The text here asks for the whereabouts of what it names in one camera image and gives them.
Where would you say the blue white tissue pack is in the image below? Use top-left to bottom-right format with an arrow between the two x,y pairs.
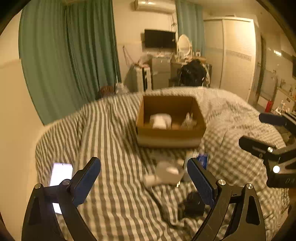
197,153 -> 209,170

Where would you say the white cosmetic tube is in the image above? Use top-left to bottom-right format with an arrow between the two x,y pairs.
143,173 -> 181,188

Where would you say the red fire extinguisher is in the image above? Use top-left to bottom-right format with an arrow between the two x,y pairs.
264,100 -> 273,113

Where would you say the lit white smartphone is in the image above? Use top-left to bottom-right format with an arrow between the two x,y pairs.
49,162 -> 74,215

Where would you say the small black object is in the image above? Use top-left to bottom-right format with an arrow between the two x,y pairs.
183,191 -> 205,218

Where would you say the white sliding wardrobe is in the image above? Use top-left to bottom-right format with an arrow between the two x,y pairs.
204,16 -> 257,101

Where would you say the black clothes pile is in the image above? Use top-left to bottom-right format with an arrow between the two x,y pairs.
177,59 -> 210,87

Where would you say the brown cardboard box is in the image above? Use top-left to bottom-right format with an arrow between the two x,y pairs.
136,95 -> 206,148

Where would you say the white tape roll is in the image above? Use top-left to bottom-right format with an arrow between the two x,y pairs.
149,113 -> 171,130

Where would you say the white oval vanity mirror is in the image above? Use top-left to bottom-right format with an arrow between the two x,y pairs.
177,34 -> 192,59

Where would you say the silver mini fridge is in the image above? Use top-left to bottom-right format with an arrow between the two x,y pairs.
151,58 -> 171,89

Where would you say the green right curtain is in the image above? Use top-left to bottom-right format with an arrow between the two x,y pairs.
175,1 -> 205,56

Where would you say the green curtain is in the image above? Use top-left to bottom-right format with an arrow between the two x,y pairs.
175,1 -> 205,56
18,1 -> 121,125

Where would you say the white suitcase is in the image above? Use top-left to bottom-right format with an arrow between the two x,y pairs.
125,64 -> 152,92

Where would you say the brown patterned basket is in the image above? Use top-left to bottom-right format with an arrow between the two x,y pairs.
96,86 -> 115,99

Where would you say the clear water jug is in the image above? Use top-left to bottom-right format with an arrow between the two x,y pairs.
115,82 -> 130,95

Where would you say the white air conditioner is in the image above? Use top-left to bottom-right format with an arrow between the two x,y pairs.
134,0 -> 176,14

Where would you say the green left curtain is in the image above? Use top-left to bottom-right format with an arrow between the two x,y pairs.
18,1 -> 121,125

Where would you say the black wall television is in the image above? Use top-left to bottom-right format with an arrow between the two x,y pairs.
144,29 -> 176,49

